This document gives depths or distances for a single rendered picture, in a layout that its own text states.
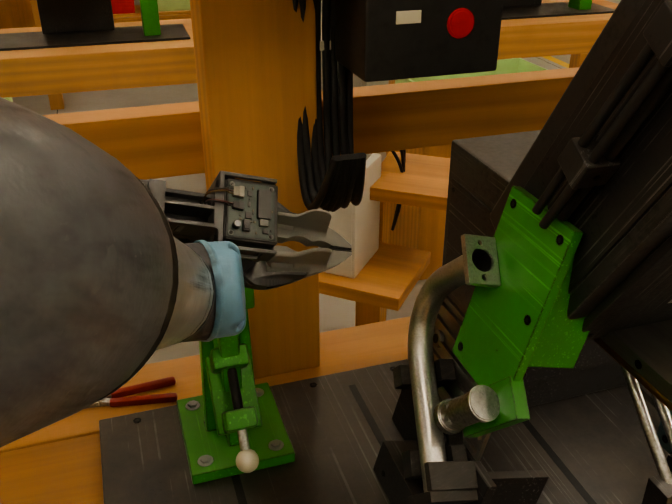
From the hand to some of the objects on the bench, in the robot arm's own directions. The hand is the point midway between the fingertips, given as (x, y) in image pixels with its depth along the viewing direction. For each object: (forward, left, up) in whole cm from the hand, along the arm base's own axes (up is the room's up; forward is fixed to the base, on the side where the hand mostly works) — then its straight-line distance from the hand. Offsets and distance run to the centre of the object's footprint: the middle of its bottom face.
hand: (336, 252), depth 74 cm
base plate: (0, -27, -36) cm, 45 cm away
